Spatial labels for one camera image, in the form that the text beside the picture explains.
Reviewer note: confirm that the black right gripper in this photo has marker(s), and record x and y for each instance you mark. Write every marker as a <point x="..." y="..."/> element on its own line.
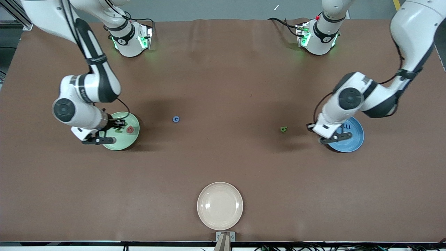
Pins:
<point x="112" y="123"/>

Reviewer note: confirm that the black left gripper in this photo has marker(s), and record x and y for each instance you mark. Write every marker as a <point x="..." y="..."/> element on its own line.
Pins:
<point x="309" y="129"/>

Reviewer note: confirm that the green capital letter N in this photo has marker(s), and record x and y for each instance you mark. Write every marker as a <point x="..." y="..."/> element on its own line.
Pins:
<point x="118" y="130"/>

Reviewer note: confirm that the pink capital letter Q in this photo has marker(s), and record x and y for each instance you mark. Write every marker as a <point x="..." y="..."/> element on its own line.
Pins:
<point x="128" y="130"/>

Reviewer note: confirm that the green small letter b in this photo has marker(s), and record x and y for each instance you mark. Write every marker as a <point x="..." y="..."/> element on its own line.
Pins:
<point x="283" y="129"/>

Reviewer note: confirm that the blue small letter m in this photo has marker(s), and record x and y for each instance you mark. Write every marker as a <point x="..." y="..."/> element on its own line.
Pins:
<point x="347" y="128"/>

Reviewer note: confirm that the blue capital letter G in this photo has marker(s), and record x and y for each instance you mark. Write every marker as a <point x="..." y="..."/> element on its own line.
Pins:
<point x="174" y="119"/>

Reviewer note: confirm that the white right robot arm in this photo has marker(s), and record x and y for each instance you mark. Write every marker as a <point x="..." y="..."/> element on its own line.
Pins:
<point x="83" y="116"/>

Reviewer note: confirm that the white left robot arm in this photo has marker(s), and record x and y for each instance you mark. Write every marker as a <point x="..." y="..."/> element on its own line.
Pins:
<point x="414" y="21"/>

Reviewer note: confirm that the mint green plate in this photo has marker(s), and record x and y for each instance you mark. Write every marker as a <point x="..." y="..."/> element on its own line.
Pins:
<point x="123" y="141"/>

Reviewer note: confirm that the blue plate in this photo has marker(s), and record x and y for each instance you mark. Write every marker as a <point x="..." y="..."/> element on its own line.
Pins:
<point x="352" y="141"/>

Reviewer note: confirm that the brown table cover sheet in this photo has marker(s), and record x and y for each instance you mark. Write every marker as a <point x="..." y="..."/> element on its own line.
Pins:
<point x="223" y="157"/>

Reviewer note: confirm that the beige plate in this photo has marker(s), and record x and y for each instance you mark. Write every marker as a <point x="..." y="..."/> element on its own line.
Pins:
<point x="219" y="205"/>

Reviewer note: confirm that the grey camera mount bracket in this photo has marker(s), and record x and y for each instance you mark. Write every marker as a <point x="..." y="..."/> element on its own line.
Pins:
<point x="225" y="244"/>

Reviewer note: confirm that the aluminium frame profile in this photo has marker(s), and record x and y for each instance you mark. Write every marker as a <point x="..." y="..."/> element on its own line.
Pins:
<point x="14" y="12"/>

